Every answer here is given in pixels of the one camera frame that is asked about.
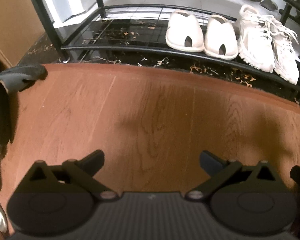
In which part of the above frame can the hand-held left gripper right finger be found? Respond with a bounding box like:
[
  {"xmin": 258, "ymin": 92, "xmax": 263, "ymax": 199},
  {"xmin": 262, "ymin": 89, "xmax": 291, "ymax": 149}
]
[{"xmin": 186, "ymin": 151, "xmax": 282, "ymax": 202}]

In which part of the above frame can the brown cardboard panel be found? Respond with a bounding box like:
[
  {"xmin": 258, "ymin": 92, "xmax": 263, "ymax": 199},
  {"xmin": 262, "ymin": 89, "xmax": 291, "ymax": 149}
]
[{"xmin": 0, "ymin": 0, "xmax": 47, "ymax": 68}]

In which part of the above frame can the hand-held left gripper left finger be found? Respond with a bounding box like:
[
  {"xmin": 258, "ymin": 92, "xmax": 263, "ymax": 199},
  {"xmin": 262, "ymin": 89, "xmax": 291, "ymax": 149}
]
[{"xmin": 27, "ymin": 149, "xmax": 117, "ymax": 201}]

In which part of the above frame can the black metal shoe rack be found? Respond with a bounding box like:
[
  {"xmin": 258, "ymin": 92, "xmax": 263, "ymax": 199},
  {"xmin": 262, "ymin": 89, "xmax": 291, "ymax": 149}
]
[{"xmin": 24, "ymin": 0, "xmax": 300, "ymax": 104}]

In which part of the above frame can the white peep-toe slipper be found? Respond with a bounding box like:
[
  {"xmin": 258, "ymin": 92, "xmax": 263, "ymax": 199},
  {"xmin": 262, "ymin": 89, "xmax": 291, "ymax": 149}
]
[
  {"xmin": 166, "ymin": 10, "xmax": 205, "ymax": 53},
  {"xmin": 204, "ymin": 14, "xmax": 238, "ymax": 60}
]

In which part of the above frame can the white lace-up sneaker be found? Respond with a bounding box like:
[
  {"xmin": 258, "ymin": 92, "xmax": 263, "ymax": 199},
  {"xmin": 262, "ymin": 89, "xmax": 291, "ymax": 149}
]
[
  {"xmin": 265, "ymin": 15, "xmax": 300, "ymax": 85},
  {"xmin": 237, "ymin": 4, "xmax": 276, "ymax": 73}
]

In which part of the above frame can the grey black-soled shoe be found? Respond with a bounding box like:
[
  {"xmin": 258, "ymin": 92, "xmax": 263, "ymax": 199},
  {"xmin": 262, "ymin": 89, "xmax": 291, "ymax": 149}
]
[{"xmin": 0, "ymin": 64, "xmax": 48, "ymax": 147}]

